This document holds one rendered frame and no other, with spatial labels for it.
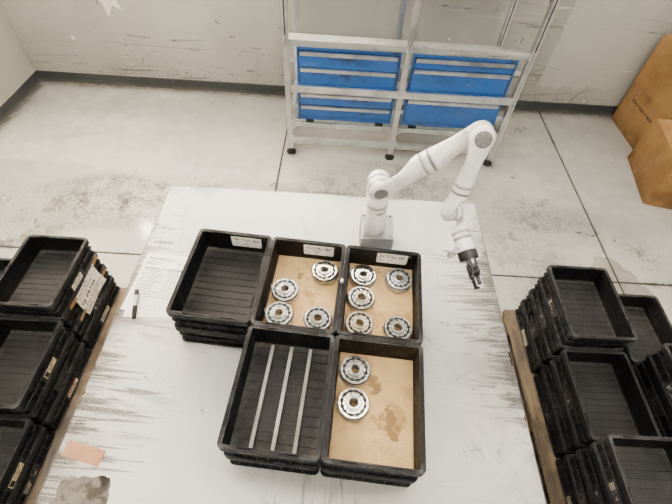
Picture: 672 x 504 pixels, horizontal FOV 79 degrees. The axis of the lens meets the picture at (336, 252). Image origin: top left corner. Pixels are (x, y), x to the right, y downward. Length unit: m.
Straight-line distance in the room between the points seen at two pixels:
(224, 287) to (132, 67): 3.24
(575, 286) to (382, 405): 1.36
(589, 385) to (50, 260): 2.69
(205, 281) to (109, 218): 1.71
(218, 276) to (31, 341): 1.04
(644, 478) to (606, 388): 0.41
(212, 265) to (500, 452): 1.27
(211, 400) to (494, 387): 1.05
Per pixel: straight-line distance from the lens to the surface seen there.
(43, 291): 2.41
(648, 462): 2.17
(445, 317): 1.80
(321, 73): 3.16
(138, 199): 3.38
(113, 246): 3.12
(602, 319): 2.40
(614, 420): 2.30
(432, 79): 3.22
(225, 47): 4.18
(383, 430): 1.43
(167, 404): 1.66
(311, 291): 1.62
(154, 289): 1.91
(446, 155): 1.60
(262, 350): 1.52
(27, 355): 2.39
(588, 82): 4.68
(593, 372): 2.36
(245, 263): 1.73
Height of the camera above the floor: 2.20
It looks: 52 degrees down
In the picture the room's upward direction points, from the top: 4 degrees clockwise
